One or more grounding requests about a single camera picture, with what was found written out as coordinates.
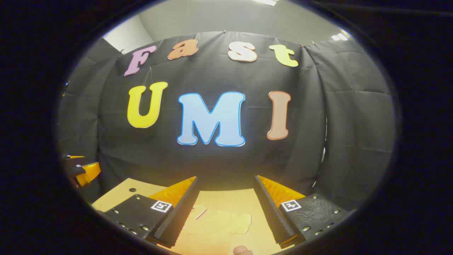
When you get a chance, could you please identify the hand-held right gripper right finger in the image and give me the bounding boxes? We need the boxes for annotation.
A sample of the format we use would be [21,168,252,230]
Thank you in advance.
[255,175,357,249]

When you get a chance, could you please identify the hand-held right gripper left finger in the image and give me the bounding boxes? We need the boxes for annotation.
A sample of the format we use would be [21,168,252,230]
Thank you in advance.
[96,176,200,248]

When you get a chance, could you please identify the orange T-shirt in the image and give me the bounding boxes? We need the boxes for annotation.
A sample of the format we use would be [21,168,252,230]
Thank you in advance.
[180,204,252,236]

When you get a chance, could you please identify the black backdrop cloth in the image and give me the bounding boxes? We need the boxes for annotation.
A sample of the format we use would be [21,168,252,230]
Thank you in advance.
[58,31,397,213]

